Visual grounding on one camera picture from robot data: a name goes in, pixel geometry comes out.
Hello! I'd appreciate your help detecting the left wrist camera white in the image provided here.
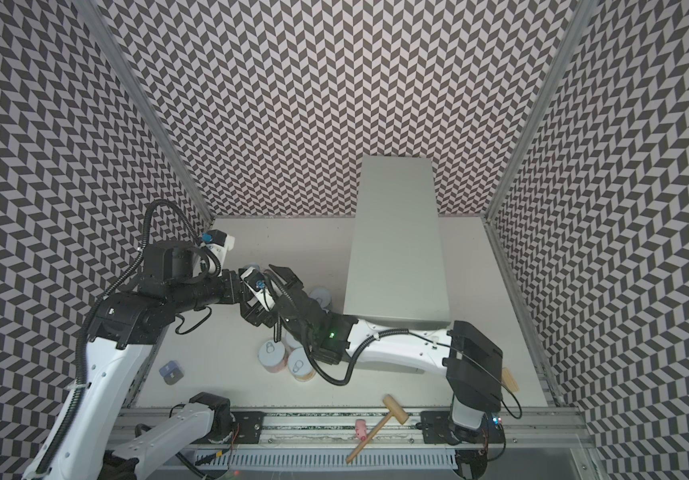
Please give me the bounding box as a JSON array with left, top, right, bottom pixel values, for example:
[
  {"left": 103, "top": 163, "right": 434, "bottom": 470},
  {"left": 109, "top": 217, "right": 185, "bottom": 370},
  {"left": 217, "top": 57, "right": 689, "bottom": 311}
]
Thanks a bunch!
[{"left": 202, "top": 229, "right": 234, "bottom": 253}]

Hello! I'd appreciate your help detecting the orange label can front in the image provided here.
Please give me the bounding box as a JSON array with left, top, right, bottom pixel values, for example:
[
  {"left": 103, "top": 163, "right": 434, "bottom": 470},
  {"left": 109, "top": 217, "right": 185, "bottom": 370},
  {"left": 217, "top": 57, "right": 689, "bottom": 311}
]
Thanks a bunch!
[{"left": 286, "top": 348, "right": 316, "bottom": 382}]

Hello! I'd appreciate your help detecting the small pink toy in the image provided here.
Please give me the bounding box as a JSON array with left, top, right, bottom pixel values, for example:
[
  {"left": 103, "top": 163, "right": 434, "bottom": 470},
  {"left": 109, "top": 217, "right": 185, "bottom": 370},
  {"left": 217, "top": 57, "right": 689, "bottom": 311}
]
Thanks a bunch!
[{"left": 355, "top": 419, "right": 368, "bottom": 441}]

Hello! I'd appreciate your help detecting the wooden mallet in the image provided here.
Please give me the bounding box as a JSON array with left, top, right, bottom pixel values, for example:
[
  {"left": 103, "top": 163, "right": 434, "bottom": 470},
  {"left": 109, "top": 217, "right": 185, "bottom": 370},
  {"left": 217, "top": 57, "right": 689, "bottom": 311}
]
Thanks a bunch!
[{"left": 346, "top": 395, "right": 410, "bottom": 465}]

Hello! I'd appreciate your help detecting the small wooden block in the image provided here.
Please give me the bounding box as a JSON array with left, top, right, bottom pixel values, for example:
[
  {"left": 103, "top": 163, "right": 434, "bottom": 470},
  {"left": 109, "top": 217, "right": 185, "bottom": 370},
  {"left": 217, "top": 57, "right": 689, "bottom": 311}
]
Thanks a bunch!
[{"left": 502, "top": 367, "right": 520, "bottom": 393}]

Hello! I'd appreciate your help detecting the small blue grey block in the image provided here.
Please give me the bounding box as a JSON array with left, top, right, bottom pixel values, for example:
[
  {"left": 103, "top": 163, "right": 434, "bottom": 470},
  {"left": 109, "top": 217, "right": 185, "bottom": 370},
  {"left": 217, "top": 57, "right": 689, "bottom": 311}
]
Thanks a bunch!
[{"left": 158, "top": 360, "right": 184, "bottom": 386}]

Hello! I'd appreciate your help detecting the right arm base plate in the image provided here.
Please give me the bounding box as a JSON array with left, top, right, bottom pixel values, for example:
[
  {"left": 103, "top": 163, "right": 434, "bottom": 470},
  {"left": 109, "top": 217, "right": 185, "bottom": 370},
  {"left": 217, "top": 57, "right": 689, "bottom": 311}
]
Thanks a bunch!
[{"left": 415, "top": 410, "right": 507, "bottom": 446}]

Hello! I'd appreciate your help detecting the grey metal cabinet box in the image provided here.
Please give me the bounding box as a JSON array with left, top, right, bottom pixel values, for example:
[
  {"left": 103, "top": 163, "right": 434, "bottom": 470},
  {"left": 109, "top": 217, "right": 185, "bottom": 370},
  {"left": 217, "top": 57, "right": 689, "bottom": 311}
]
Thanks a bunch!
[{"left": 344, "top": 156, "right": 451, "bottom": 330}]

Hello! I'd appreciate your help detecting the white vent grille strip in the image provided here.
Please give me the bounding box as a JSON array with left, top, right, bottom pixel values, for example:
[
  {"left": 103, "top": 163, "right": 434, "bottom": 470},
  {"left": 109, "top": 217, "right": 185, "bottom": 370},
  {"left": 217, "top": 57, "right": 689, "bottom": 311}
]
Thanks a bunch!
[{"left": 188, "top": 449, "right": 458, "bottom": 472}]

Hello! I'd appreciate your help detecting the can teal label back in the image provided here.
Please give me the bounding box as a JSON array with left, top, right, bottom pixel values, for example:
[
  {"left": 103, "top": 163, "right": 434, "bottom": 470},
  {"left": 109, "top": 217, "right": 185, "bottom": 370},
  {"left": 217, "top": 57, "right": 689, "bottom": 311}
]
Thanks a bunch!
[{"left": 308, "top": 286, "right": 332, "bottom": 311}]

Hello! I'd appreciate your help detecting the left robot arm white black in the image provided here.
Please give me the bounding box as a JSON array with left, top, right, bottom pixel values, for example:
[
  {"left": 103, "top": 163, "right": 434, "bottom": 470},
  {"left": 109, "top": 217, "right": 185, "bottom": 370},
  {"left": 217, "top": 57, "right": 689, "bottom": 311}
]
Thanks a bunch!
[{"left": 24, "top": 200, "right": 254, "bottom": 479}]

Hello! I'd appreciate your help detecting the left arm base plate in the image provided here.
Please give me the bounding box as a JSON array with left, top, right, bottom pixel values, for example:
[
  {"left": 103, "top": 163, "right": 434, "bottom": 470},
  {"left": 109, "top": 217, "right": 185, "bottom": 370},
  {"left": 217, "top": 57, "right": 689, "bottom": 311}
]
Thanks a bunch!
[{"left": 192, "top": 410, "right": 266, "bottom": 445}]

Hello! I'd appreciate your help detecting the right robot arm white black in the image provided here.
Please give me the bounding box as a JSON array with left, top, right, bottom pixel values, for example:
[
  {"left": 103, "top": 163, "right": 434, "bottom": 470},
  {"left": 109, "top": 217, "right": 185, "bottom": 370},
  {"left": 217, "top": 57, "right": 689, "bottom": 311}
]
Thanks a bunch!
[{"left": 244, "top": 265, "right": 524, "bottom": 441}]

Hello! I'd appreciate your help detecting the aluminium rail frame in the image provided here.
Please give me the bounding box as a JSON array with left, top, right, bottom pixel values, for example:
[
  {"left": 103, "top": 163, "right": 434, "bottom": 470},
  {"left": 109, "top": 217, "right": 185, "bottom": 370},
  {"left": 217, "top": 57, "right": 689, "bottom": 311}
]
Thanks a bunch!
[{"left": 76, "top": 406, "right": 604, "bottom": 480}]

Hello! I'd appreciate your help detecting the can centre lower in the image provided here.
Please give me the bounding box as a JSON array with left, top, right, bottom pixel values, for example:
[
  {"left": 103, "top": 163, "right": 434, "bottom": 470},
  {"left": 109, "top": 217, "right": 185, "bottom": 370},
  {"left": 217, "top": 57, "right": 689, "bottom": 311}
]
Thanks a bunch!
[{"left": 282, "top": 331, "right": 302, "bottom": 352}]

